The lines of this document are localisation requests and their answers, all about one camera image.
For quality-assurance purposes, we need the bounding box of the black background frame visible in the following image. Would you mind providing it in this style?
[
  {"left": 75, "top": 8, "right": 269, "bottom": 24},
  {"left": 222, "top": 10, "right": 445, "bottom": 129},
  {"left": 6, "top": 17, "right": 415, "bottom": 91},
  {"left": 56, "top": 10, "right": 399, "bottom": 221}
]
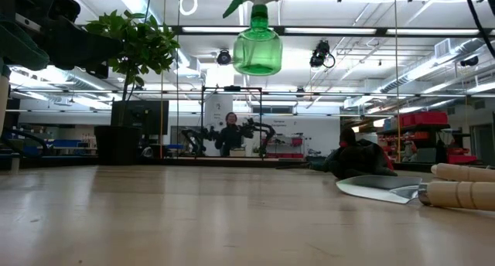
[{"left": 200, "top": 86, "right": 265, "bottom": 159}]

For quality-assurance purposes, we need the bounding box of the black ceiling fixture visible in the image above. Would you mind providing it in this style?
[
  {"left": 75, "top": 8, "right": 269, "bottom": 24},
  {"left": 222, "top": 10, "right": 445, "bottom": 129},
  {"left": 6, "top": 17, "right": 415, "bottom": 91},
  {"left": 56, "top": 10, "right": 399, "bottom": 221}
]
[{"left": 459, "top": 54, "right": 480, "bottom": 68}]

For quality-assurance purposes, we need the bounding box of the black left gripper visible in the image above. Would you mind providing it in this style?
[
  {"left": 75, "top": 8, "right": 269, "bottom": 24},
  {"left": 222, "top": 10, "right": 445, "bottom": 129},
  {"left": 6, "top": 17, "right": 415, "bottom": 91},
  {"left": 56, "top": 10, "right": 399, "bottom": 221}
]
[{"left": 0, "top": 0, "right": 124, "bottom": 80}]

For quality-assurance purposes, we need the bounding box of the black aluminium table frame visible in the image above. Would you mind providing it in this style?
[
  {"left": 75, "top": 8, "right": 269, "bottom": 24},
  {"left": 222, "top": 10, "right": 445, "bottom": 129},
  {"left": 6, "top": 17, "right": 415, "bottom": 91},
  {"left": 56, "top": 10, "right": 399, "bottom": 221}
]
[{"left": 0, "top": 24, "right": 495, "bottom": 179}]

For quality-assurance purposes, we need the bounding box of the wide trowel wooden handle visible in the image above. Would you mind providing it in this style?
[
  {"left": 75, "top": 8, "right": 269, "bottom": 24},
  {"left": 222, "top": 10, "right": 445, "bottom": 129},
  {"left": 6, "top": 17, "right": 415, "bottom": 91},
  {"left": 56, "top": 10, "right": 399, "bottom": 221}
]
[{"left": 430, "top": 162, "right": 495, "bottom": 183}]

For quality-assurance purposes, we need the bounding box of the black hanging cable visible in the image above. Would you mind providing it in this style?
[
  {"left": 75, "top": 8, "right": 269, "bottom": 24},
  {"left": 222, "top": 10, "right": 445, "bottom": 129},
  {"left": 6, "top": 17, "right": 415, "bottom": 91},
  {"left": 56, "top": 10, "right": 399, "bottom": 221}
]
[{"left": 176, "top": 0, "right": 182, "bottom": 159}]

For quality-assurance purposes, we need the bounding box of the black red garden glove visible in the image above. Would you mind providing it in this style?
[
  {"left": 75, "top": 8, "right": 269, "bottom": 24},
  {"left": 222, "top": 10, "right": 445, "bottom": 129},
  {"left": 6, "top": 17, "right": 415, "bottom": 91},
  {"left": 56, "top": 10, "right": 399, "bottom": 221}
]
[{"left": 322, "top": 126, "right": 398, "bottom": 180}]

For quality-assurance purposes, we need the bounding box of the white hanging cable loop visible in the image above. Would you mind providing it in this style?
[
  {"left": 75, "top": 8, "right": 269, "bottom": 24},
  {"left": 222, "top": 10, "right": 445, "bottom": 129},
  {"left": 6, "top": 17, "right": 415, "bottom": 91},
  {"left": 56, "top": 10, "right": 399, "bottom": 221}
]
[{"left": 179, "top": 0, "right": 199, "bottom": 17}]

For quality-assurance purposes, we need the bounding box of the green plant black pot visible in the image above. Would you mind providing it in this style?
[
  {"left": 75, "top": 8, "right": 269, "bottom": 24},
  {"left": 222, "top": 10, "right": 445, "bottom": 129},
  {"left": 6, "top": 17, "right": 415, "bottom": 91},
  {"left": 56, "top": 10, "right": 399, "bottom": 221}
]
[{"left": 83, "top": 9, "right": 181, "bottom": 166}]

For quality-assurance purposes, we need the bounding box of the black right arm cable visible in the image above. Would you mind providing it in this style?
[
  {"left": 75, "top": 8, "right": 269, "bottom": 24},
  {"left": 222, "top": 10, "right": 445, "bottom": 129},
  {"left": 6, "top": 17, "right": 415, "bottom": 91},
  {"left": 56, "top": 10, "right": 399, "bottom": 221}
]
[{"left": 459, "top": 0, "right": 495, "bottom": 59}]

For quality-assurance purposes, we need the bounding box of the narrow trowel wooden handle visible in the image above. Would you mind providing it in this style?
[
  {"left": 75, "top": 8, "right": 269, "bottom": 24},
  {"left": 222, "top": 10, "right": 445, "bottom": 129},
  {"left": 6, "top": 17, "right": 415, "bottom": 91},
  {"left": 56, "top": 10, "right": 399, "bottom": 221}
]
[{"left": 335, "top": 175, "right": 495, "bottom": 213}]

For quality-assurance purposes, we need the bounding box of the black monitor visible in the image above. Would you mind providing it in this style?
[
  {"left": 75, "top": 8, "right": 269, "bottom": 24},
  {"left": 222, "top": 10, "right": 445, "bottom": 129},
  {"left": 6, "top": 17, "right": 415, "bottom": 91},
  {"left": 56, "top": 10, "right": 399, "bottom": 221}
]
[{"left": 111, "top": 100, "right": 170, "bottom": 136}]

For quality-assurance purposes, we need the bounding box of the red bin rack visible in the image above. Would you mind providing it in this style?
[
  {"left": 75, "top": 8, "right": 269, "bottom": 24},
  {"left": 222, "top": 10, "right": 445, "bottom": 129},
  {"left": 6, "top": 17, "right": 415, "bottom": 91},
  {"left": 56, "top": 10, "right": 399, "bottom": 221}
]
[{"left": 262, "top": 135, "right": 306, "bottom": 159}]

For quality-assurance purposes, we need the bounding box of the black ceiling camera with cable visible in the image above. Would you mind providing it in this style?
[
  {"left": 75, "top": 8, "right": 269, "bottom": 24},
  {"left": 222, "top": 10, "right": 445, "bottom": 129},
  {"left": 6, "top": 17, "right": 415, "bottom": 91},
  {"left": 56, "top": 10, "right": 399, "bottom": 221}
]
[{"left": 308, "top": 39, "right": 336, "bottom": 70}]

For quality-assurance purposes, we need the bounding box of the green spray bottle white head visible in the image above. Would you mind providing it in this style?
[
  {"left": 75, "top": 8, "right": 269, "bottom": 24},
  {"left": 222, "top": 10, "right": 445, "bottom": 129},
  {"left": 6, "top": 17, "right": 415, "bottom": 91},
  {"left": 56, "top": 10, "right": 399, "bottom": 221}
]
[{"left": 222, "top": 0, "right": 284, "bottom": 77}]

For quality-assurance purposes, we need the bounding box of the person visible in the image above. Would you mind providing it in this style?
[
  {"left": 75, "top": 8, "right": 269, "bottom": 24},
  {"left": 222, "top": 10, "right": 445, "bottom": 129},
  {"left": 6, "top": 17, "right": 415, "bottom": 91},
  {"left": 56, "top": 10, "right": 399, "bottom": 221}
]
[{"left": 214, "top": 111, "right": 255, "bottom": 158}]

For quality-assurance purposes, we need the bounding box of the shelf with red bins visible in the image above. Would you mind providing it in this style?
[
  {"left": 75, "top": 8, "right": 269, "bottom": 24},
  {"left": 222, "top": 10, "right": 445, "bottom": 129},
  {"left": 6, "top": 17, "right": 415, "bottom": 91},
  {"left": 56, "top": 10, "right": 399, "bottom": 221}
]
[{"left": 377, "top": 110, "right": 480, "bottom": 166}]

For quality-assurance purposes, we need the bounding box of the round black ceiling camera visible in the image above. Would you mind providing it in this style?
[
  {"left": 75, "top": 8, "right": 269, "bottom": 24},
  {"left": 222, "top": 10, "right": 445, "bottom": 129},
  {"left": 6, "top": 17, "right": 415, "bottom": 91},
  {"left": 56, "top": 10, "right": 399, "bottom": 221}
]
[{"left": 215, "top": 48, "right": 233, "bottom": 67}]

